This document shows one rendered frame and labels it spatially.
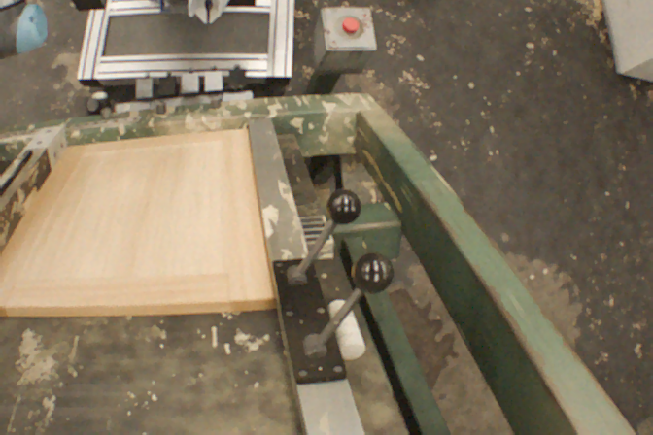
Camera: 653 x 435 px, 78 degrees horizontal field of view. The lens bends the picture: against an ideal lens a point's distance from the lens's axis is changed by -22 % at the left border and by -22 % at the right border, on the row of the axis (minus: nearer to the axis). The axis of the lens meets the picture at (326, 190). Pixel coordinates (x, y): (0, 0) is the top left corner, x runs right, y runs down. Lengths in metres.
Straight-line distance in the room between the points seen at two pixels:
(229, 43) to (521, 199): 1.43
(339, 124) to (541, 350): 0.76
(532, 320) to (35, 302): 0.62
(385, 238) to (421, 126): 1.33
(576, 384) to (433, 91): 1.86
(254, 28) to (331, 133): 0.91
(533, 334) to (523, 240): 1.78
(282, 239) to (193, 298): 0.15
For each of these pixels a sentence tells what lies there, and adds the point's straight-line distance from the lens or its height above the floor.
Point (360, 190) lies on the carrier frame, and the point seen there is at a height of 0.79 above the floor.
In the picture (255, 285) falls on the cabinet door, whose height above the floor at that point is 1.33.
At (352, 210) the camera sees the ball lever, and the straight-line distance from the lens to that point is 0.54.
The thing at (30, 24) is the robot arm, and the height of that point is 1.33.
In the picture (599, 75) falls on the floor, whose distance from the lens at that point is 2.88.
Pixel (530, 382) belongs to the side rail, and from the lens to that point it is 0.54.
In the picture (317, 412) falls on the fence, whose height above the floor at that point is 1.53.
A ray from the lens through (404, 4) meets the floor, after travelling 2.39.
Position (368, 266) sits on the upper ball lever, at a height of 1.54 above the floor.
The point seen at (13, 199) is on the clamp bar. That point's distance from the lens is 0.88.
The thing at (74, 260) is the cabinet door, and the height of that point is 1.26.
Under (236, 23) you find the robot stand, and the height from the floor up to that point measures 0.21.
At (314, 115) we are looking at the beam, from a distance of 1.12.
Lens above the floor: 1.96
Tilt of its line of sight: 78 degrees down
